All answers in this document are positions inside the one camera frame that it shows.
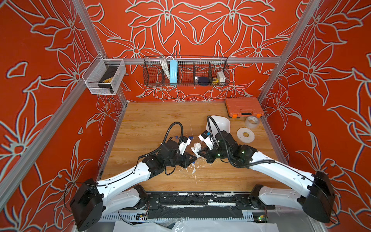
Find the clear acrylic wall box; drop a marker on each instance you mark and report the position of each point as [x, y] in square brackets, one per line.
[96, 70]

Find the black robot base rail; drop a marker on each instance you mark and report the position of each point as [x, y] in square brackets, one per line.
[163, 205]

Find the orange tool case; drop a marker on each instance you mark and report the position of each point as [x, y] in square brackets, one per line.
[243, 107]

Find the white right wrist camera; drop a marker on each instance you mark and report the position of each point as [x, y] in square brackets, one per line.
[207, 139]

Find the dark round object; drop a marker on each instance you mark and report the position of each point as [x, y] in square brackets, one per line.
[203, 81]

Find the white small box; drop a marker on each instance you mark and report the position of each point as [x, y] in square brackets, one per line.
[221, 77]

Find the white plastic tray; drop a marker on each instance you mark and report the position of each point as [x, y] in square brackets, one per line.
[223, 123]

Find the light blue box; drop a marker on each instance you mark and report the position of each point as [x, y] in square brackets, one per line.
[173, 71]

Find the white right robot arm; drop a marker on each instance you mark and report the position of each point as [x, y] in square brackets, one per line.
[312, 193]

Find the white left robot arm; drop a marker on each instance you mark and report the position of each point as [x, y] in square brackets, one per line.
[96, 199]

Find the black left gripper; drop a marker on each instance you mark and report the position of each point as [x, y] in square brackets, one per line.
[187, 162]

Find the white wipe tissue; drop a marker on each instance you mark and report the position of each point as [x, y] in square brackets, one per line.
[196, 149]

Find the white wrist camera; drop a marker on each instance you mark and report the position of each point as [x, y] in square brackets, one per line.
[184, 142]
[207, 139]

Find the black yellow item in box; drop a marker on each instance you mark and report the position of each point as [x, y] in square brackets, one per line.
[105, 81]

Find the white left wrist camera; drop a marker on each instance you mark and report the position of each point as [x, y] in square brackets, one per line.
[184, 142]

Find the clear tape roll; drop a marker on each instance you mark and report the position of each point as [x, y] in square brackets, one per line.
[252, 122]

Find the white flat tape disc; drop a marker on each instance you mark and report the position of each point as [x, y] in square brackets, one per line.
[245, 135]

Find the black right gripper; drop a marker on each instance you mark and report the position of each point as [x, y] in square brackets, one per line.
[207, 155]

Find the black wire basket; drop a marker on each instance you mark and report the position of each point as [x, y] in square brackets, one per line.
[156, 70]

